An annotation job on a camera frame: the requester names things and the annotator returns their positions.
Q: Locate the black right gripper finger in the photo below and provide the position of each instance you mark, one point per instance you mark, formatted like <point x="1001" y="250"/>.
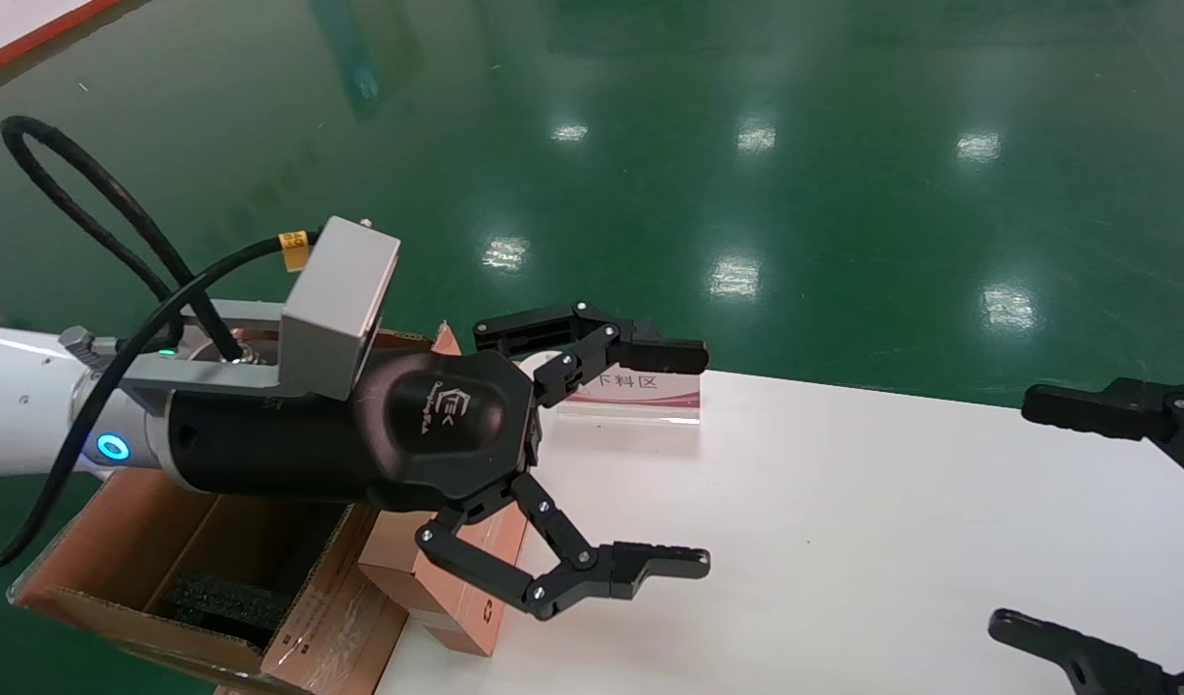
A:
<point x="1103" y="666"/>
<point x="1132" y="410"/>

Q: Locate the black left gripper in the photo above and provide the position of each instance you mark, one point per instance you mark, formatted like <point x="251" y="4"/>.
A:
<point x="292" y="444"/>

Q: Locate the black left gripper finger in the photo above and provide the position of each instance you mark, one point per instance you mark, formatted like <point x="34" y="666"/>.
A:
<point x="640" y="347"/>
<point x="620" y="569"/>

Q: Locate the small brown cardboard box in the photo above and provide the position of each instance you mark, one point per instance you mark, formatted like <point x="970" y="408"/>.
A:
<point x="394" y="565"/>

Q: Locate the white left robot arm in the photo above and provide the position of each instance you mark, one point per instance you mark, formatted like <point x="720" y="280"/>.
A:
<point x="22" y="396"/>

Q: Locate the large open cardboard box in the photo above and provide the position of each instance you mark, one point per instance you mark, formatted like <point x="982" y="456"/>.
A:
<point x="99" y="541"/>

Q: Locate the acrylic sign stand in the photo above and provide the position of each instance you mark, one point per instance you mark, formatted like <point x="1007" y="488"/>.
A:
<point x="649" y="391"/>

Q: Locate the black foam insert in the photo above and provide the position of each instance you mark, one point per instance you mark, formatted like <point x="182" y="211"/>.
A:
<point x="225" y="603"/>

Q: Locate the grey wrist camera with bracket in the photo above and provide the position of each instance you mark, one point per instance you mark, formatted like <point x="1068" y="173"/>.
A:
<point x="341" y="299"/>

